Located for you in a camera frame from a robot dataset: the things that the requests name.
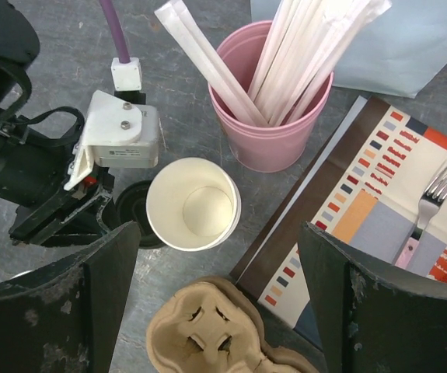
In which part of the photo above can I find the black cup lid stack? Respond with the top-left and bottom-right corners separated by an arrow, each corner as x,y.
115,180 -> 164,249

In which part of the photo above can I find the pink handled fork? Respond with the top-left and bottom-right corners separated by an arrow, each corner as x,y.
393,163 -> 447,269

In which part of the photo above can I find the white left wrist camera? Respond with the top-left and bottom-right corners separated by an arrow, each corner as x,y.
62,57 -> 160,192

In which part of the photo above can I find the white wrapped straws bundle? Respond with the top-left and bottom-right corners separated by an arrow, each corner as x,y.
248,1 -> 392,127

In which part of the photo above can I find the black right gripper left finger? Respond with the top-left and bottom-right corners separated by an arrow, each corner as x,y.
0,222 -> 140,372

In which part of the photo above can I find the brown paper cup stack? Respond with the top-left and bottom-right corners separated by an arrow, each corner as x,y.
146,157 -> 242,252

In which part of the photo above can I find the pink tin straw holder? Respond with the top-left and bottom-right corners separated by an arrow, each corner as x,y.
208,20 -> 334,173

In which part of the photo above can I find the light blue paper bag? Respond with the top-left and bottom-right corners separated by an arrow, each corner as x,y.
249,0 -> 447,99

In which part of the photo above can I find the colourful patchwork placemat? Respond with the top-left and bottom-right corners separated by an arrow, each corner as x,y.
232,97 -> 447,346

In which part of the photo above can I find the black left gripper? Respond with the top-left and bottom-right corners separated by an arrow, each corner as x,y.
9,170 -> 118,247

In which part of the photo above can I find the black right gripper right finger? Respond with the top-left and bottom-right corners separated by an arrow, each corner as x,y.
298,222 -> 447,372

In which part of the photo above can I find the brown cardboard cup carrier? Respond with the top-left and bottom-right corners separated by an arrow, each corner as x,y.
146,276 -> 316,373

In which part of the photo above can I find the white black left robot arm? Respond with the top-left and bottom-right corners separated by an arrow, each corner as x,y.
0,1 -> 120,247

